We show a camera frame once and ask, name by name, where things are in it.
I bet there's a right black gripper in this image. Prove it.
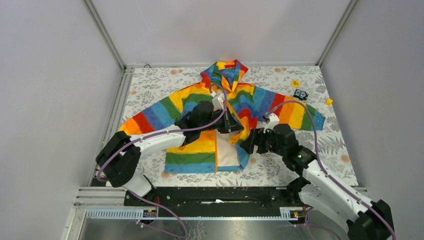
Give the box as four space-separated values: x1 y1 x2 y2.
239 126 286 157

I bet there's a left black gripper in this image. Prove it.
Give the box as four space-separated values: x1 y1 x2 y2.
199 107 244 134

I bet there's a perforated aluminium rail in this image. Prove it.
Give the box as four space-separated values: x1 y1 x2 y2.
85 207 303 221

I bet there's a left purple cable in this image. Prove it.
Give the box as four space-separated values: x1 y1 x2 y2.
96 83 229 239

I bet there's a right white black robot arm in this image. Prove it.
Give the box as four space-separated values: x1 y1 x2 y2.
240 124 396 240

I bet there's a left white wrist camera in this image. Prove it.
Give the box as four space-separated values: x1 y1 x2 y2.
211 92 226 111

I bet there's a small yellow cube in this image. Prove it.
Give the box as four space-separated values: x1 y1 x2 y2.
325 98 333 106

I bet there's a yellow round token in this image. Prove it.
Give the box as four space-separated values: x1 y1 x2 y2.
290 79 301 88

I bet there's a floral patterned table mat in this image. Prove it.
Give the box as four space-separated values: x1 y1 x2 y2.
118 65 358 187

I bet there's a rainbow striped hooded jacket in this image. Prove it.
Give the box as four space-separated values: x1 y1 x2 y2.
120 60 326 174

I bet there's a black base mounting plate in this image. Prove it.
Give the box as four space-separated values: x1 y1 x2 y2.
123 186 309 216

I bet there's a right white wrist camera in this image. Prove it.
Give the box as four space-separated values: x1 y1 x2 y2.
263 113 280 131

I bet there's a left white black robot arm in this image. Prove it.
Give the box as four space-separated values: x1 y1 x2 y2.
96 101 244 206

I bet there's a small black printed card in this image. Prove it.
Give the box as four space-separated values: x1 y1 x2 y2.
293 89 309 101

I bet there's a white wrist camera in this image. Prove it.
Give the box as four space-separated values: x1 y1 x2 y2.
211 92 226 111
263 113 280 131

